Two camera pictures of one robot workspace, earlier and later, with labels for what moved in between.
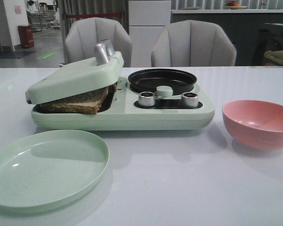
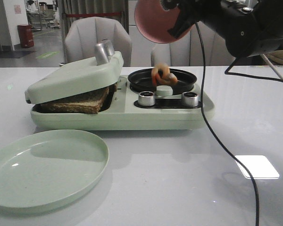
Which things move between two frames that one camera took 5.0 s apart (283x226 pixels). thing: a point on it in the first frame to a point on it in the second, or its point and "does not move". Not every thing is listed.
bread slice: [110, 91] does not move
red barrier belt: [87, 15] does not move
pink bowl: [259, 125] to [153, 20]
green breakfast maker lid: [108, 70] does not move
